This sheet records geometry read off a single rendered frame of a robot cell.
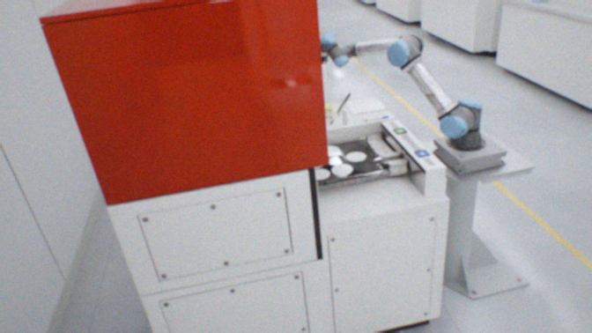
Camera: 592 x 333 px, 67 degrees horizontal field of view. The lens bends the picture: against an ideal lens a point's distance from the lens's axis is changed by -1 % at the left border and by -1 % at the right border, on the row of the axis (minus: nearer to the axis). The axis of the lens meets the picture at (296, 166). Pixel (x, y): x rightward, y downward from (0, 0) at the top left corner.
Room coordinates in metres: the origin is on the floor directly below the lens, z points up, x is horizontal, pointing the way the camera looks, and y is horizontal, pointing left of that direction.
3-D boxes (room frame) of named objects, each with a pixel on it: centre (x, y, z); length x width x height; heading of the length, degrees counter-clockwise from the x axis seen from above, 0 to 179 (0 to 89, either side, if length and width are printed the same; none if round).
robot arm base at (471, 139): (1.97, -0.87, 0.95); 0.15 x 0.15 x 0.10
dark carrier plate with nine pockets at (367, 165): (1.94, -0.20, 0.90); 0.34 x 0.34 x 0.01; 8
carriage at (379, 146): (2.00, -0.46, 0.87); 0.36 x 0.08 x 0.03; 8
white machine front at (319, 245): (1.72, 0.00, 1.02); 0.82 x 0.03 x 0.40; 8
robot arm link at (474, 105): (1.97, -0.86, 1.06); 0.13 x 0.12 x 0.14; 136
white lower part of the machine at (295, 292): (1.67, 0.33, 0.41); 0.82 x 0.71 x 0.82; 8
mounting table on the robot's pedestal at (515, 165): (1.98, -0.89, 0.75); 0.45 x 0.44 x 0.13; 100
